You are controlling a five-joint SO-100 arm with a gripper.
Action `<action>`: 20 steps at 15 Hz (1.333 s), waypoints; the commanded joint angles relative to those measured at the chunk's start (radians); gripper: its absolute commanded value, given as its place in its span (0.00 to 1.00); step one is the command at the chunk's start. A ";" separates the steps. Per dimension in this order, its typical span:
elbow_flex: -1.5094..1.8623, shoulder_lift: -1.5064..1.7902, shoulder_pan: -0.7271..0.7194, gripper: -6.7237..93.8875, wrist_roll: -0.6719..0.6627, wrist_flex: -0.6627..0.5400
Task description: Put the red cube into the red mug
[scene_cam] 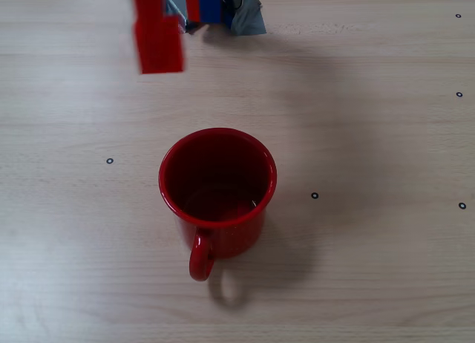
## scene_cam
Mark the red enamel mug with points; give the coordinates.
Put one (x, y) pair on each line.
(222, 235)

